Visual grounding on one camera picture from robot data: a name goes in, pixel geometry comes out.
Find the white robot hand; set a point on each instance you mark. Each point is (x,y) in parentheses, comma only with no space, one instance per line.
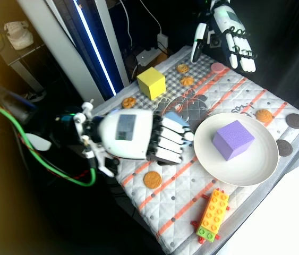
(231,21)
(128,132)

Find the blue foam cube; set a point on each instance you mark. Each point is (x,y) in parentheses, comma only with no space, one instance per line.
(177,117)

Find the purple foam cube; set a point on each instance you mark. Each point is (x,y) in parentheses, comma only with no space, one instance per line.
(234,140)

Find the yellow foam cube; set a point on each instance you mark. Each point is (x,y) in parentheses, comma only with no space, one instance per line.
(152,82)

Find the cream round plate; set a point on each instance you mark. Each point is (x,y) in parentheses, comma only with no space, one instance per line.
(244,172)

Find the swirl toy cookie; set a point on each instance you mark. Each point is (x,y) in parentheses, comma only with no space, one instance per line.
(186,80)
(264,115)
(183,68)
(129,103)

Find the pink round toy cookie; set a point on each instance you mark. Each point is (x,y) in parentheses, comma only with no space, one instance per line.
(217,67)

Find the round waffle toy cookie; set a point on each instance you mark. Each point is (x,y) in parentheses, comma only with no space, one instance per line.
(152,180)

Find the white power strip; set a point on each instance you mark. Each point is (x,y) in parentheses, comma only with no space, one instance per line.
(146,58)

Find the grey quilt with bear print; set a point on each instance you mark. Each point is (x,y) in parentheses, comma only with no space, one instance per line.
(181,191)

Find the blue lit column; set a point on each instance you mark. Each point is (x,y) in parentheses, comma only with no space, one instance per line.
(98,45)

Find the dark chocolate toy cookie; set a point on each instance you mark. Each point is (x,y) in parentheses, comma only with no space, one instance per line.
(294,121)
(285,148)

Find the orange and green brick toy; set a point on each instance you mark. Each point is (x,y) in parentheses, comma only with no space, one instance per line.
(213,215)

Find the grey metal shelf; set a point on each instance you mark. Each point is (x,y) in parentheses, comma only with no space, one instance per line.
(24,57)

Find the white moulded foam piece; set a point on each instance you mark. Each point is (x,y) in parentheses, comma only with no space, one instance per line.
(19,35)

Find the white wall charger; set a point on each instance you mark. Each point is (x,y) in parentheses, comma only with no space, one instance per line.
(162,40)

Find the white post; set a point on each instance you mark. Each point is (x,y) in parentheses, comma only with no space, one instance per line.
(59,53)

